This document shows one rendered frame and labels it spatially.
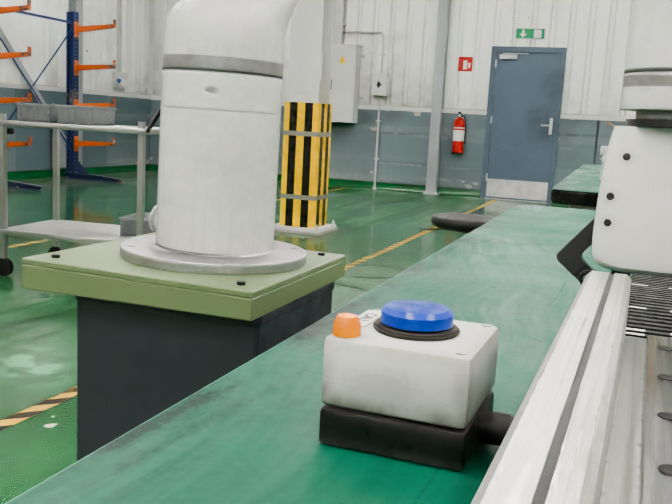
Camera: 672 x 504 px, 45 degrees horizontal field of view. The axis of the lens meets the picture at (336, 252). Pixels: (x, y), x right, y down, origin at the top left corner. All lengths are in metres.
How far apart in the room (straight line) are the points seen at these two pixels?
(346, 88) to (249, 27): 11.21
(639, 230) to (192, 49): 0.43
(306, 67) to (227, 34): 6.20
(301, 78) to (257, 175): 6.20
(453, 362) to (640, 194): 0.22
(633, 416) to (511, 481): 0.20
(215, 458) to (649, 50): 0.36
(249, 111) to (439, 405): 0.44
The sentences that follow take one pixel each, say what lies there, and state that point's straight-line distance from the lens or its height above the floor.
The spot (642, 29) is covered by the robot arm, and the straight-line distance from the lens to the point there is 0.57.
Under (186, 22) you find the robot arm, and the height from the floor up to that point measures 1.04.
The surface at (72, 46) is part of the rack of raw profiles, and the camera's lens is 11.63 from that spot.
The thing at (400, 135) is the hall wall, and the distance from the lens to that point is 12.00.
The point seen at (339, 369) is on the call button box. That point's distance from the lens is 0.43.
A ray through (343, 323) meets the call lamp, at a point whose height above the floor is 0.85.
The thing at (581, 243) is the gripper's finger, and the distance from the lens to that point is 0.60.
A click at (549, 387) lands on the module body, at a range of 0.29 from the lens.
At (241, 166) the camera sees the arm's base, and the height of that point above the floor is 0.90.
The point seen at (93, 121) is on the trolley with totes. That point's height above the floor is 0.89.
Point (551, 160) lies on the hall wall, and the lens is 11.58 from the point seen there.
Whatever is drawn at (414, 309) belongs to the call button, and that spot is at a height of 0.85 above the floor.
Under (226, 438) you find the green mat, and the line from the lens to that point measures 0.45.
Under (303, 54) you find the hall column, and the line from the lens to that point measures 7.00.
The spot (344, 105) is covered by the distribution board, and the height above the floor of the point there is 1.20.
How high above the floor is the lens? 0.95
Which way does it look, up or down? 9 degrees down
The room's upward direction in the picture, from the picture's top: 3 degrees clockwise
